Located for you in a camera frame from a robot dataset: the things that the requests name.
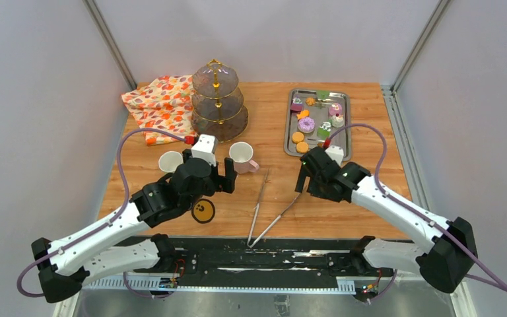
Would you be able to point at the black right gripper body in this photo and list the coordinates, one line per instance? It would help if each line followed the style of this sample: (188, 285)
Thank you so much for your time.
(317, 189)

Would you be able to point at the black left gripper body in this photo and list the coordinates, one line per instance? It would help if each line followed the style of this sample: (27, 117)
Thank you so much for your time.
(215, 183)

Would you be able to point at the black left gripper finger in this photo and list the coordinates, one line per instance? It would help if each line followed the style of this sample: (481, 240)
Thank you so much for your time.
(228, 183)
(187, 154)

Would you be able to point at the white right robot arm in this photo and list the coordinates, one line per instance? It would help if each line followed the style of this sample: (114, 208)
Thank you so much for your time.
(440, 250)

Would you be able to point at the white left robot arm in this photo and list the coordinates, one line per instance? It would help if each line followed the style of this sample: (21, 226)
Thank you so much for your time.
(66, 265)

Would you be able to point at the white cup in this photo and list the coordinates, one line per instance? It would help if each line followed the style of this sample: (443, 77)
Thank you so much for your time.
(169, 161)

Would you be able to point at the orange round biscuit lower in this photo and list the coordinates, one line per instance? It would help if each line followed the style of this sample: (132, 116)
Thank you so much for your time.
(302, 147)

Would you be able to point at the orange round biscuit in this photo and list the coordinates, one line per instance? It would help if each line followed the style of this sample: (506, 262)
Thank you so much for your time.
(302, 147)
(297, 137)

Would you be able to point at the pink mug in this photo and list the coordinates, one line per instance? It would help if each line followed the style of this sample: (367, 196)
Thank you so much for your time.
(242, 155)

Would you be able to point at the orange round biscuit upper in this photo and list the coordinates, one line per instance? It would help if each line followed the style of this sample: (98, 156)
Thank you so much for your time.
(297, 137)

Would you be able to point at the green square cake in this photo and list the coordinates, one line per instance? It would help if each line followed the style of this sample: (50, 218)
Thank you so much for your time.
(324, 130)

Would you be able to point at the purple frosted donut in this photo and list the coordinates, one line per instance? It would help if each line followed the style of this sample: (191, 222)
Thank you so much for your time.
(306, 124)

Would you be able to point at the three-tier glass cake stand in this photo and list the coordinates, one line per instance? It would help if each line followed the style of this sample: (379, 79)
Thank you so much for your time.
(218, 107)

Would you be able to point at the floral orange cloth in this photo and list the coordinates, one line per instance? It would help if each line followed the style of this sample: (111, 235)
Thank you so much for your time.
(165, 104)

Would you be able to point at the metal serving tray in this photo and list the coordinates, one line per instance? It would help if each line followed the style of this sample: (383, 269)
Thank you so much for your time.
(318, 112)

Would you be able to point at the white cream cupcake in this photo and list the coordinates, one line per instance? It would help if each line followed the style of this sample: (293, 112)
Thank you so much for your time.
(337, 121)

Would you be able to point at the magenta square cake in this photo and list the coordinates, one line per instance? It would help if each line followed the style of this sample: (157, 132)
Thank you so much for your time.
(296, 105)

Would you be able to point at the small orange flower cookie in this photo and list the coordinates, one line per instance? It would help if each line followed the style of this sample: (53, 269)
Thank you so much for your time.
(310, 101)

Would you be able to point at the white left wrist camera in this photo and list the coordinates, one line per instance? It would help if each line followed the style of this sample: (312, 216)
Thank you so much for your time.
(205, 148)

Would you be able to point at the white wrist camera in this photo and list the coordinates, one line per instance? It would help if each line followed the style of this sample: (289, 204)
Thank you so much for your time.
(336, 153)
(205, 148)

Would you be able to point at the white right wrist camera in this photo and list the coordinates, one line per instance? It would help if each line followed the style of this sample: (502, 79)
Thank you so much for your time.
(336, 153)

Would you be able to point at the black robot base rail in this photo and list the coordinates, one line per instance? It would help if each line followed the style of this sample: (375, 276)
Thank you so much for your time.
(273, 263)

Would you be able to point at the aluminium frame post right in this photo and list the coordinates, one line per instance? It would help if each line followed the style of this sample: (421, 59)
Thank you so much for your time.
(426, 33)

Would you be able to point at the aluminium frame post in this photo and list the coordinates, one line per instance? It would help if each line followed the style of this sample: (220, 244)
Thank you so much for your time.
(109, 40)
(426, 33)

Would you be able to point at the aluminium frame post left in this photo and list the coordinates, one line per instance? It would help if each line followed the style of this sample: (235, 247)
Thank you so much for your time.
(109, 40)

